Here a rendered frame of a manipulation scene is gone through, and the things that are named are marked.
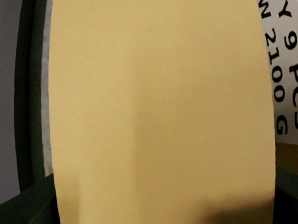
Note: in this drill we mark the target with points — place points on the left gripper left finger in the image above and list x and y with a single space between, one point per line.
36 205

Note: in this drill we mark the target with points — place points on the brown cardboard carton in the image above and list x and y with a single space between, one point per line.
161 112
279 19

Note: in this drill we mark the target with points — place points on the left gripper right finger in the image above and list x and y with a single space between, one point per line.
286 197

